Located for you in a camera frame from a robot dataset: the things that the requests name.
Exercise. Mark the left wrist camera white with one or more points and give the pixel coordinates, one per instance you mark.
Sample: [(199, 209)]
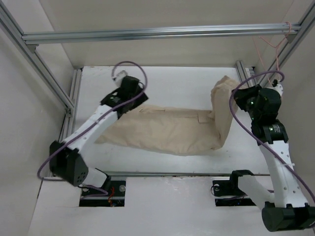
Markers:
[(119, 77)]

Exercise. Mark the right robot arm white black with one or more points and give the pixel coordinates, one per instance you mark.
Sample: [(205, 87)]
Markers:
[(286, 208)]

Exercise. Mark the white foam front board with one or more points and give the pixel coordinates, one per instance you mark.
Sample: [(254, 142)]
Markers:
[(154, 206)]

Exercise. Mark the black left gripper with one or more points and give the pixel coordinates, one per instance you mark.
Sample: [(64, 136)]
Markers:
[(141, 100)]

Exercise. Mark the aluminium frame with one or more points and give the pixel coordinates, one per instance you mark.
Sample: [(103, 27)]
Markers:
[(142, 30)]

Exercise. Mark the beige trousers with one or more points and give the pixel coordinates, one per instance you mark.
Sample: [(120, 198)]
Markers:
[(176, 131)]

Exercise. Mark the pink wire hanger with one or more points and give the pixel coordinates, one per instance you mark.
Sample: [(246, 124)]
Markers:
[(275, 47)]

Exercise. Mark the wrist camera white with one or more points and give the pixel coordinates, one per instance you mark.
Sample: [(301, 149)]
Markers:
[(276, 85), (119, 77)]

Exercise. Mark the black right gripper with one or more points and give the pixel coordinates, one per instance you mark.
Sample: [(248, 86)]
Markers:
[(242, 94)]

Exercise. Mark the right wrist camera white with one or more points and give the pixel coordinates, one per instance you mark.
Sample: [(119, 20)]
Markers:
[(276, 85)]

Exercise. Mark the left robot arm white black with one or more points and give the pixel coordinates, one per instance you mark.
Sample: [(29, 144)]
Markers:
[(66, 158)]

